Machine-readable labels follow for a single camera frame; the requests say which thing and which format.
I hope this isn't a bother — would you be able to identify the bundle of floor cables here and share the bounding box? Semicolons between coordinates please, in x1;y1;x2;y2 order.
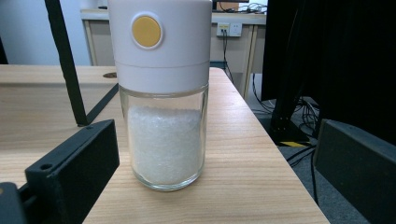
250;73;325;206

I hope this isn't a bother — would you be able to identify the white wall socket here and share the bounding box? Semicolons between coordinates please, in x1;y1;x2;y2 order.
216;21;243;38

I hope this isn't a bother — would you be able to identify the black curtain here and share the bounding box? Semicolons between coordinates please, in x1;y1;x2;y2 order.
261;0;396;146

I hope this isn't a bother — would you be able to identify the black metal stand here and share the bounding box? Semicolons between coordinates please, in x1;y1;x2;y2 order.
44;0;120;128

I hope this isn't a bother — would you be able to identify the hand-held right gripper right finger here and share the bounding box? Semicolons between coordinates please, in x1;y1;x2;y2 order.
313;119;396;224

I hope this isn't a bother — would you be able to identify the glass salt shaker white lid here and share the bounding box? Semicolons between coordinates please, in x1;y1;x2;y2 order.
107;0;213;192

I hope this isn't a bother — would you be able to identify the black floor stand base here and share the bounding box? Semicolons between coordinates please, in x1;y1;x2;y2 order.
269;71;312;147

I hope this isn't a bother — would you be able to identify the light wooden desk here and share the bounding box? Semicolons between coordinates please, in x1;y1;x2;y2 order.
79;8;267;101

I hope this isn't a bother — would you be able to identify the black cable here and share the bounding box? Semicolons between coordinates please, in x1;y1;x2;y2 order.
221;29;235;84

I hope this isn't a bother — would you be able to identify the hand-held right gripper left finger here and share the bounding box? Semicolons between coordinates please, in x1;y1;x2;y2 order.
24;119;120;224

